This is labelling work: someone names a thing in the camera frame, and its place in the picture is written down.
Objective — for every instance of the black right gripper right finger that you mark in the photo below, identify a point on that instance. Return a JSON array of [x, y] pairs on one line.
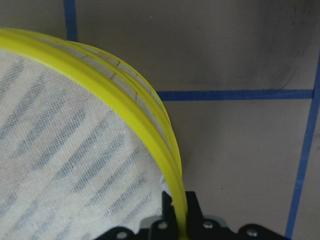
[[194, 212]]

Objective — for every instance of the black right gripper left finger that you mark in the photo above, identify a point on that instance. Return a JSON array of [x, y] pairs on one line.
[[168, 211]]

